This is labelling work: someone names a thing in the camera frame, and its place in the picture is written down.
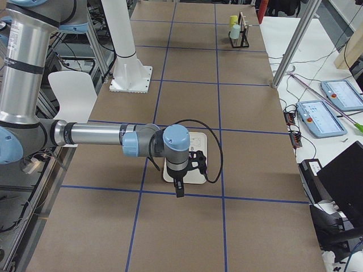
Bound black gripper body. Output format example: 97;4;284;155
172;150;206;184

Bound pale green cup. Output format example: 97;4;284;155
229;24;240;40

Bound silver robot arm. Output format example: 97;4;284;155
1;1;207;197

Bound cream rabbit tray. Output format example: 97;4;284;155
163;131;208;185

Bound yellow cup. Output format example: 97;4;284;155
229;15;238;28

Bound near blue teach pendant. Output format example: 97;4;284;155
296;100;347;138

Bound blue teach pendant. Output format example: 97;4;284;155
296;100;347;138
320;80;362;112

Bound white chair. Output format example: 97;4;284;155
48;71;104;147

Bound black laptop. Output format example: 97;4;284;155
318;141;362;227

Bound far blue teach pendant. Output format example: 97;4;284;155
320;80;362;112

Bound reacher grabber stick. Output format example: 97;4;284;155
286;71;362;133

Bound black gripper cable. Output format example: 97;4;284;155
147;118;225;182

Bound white pedestal column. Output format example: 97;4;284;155
102;0;153;93

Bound black wire cup rack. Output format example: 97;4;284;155
229;11;250;48

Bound aluminium frame post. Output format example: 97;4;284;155
271;0;321;89

